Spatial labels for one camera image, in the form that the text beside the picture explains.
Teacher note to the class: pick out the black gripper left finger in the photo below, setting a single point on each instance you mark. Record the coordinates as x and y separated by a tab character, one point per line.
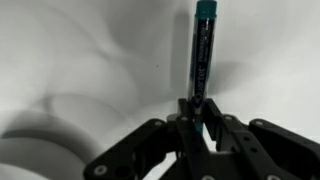
150	150

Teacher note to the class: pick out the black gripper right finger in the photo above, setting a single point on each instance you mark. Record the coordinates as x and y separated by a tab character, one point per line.
266	146

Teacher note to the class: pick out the teal black marker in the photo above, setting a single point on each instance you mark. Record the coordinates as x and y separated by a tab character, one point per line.
201	60

